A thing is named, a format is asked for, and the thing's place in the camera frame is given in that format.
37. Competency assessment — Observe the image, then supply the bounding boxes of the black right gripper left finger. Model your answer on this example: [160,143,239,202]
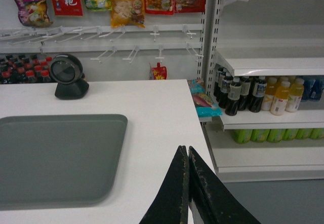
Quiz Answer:
[140,146,189,223]

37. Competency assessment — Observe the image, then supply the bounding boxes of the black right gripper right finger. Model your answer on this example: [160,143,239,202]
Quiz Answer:
[189,146,259,223]

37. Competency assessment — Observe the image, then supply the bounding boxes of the grey rectangular serving tray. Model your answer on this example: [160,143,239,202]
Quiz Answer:
[1,114,128,210]

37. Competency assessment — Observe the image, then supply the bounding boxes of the white checkout table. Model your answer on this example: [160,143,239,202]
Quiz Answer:
[1,80,213,223]

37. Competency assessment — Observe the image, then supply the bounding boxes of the green drink bottles row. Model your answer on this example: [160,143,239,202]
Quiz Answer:
[232,128,323,144]

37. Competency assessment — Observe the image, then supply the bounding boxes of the blue snack packet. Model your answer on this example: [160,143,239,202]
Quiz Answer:
[187,79,222,118]

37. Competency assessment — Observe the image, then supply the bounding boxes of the dark soy bottle front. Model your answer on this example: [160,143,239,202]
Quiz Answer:
[225,77,241,116]

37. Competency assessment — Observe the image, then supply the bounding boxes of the yellow juice bottle front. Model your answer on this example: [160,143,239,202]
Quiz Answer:
[270,81,290,116]

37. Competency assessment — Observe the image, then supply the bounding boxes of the yellow juice bottle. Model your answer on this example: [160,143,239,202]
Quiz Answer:
[270,81,290,116]
[285,78,304,113]

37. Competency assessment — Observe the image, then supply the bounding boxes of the red spout pouch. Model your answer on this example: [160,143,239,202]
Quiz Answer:
[149,62,167,80]

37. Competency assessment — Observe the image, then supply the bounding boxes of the yellow juice bottle right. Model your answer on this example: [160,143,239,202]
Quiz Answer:
[285,78,304,113]

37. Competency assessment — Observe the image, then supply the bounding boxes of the blue drink bottles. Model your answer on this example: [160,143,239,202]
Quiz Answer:
[301,75,323,101]

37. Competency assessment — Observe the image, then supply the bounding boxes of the white drink shelf unit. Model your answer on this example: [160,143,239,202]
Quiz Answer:
[205,0,323,182]

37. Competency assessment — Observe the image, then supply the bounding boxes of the black barcode scanner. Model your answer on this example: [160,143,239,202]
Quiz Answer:
[50,54,89,100]

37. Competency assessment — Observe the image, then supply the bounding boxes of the cola bottles red caps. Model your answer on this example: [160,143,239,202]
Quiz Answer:
[1,54,54,85]

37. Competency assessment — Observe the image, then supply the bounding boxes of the white peg hook rack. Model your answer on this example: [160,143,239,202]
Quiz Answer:
[1,24,203,62]

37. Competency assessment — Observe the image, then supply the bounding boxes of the orange snack bag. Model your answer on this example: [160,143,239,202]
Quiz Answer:
[110,0,145,28]

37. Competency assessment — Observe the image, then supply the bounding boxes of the purple snack bag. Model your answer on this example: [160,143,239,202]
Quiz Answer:
[14,0,53,28]

